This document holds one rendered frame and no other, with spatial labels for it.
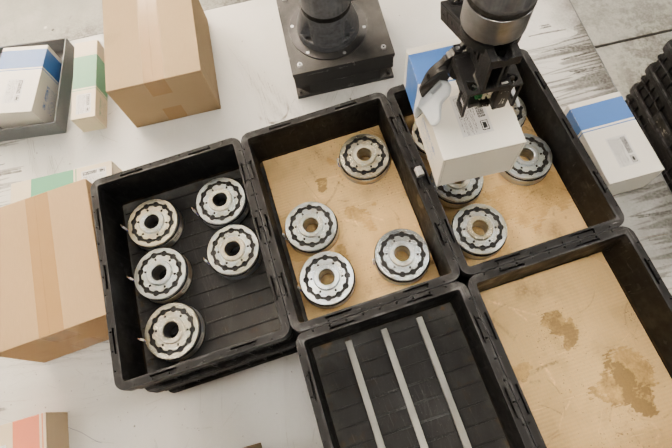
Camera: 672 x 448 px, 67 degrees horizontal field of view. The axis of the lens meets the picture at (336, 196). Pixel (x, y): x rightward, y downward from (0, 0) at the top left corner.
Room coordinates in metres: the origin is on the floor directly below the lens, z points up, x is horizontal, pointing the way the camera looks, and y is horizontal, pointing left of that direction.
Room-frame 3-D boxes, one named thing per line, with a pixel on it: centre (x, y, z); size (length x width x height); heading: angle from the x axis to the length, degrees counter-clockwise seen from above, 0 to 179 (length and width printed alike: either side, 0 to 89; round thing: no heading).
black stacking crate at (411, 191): (0.35, -0.01, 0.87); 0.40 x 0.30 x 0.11; 7
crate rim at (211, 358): (0.31, 0.29, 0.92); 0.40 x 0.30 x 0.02; 7
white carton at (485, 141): (0.40, -0.21, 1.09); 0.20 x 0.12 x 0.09; 2
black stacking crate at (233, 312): (0.31, 0.29, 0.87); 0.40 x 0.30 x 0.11; 7
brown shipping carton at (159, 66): (0.91, 0.36, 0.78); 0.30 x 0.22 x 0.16; 2
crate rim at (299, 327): (0.35, -0.01, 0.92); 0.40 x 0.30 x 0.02; 7
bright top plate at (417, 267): (0.25, -0.10, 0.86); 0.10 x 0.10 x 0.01
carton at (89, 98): (0.89, 0.57, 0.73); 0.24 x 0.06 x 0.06; 179
